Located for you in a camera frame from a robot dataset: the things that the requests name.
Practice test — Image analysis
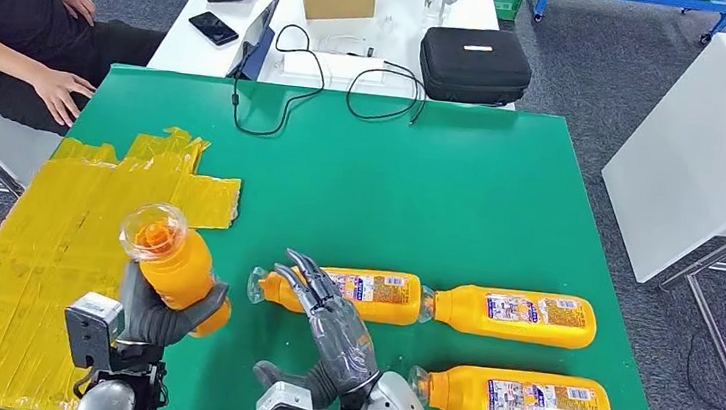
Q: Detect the black zip case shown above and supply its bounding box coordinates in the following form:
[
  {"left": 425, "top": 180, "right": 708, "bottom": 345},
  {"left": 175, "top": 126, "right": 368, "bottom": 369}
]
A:
[{"left": 413, "top": 22, "right": 538, "bottom": 111}]

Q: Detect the person's right hand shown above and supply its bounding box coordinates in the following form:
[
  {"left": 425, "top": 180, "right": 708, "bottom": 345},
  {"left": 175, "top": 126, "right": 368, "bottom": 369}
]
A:
[{"left": 27, "top": 65, "right": 99, "bottom": 131}]

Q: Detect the orange plastic bottle clear cap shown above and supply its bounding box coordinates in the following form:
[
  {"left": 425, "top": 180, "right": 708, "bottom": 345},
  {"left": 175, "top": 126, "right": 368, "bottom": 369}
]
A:
[
  {"left": 110, "top": 198, "right": 243, "bottom": 342},
  {"left": 244, "top": 257, "right": 426, "bottom": 329},
  {"left": 405, "top": 359, "right": 617, "bottom": 410},
  {"left": 417, "top": 280, "right": 600, "bottom": 353}
]

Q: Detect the black smartphone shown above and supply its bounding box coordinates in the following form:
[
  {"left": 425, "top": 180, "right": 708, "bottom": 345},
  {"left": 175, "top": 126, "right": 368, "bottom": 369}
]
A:
[{"left": 185, "top": 8, "right": 242, "bottom": 49}]

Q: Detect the white bench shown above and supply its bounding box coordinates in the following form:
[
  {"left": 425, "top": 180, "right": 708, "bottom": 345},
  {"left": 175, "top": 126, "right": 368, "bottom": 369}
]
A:
[{"left": 0, "top": 80, "right": 70, "bottom": 192}]

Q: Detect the person's left hand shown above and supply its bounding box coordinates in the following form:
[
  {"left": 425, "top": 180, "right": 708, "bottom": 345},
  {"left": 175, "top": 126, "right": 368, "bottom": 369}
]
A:
[{"left": 54, "top": 0, "right": 99, "bottom": 28}]

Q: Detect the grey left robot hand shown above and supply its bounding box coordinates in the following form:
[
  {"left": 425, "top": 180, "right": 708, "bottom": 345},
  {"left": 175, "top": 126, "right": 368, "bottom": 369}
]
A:
[{"left": 111, "top": 258, "right": 231, "bottom": 367}]

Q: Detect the dark blue tablet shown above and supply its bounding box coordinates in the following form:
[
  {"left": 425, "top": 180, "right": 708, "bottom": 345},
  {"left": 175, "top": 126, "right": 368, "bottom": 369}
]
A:
[{"left": 224, "top": 0, "right": 281, "bottom": 84}]

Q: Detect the blue metal rack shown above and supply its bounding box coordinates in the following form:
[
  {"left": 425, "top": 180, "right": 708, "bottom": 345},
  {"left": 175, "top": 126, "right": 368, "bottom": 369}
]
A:
[{"left": 529, "top": 0, "right": 726, "bottom": 47}]

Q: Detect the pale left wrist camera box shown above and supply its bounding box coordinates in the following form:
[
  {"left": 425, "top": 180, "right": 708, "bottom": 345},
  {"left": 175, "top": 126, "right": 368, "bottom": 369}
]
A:
[{"left": 59, "top": 289, "right": 129, "bottom": 374}]

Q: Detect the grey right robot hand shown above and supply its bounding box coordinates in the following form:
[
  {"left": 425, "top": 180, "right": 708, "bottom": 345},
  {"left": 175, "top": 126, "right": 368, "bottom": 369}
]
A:
[{"left": 249, "top": 246, "right": 394, "bottom": 410}]

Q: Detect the large white table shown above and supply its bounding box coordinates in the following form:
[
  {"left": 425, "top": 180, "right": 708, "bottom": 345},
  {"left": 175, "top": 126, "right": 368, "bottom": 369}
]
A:
[{"left": 590, "top": 21, "right": 726, "bottom": 293}]

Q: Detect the black cable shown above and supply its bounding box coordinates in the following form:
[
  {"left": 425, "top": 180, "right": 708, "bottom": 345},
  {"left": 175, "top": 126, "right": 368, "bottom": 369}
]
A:
[
  {"left": 343, "top": 56, "right": 431, "bottom": 128},
  {"left": 227, "top": 18, "right": 332, "bottom": 143}
]

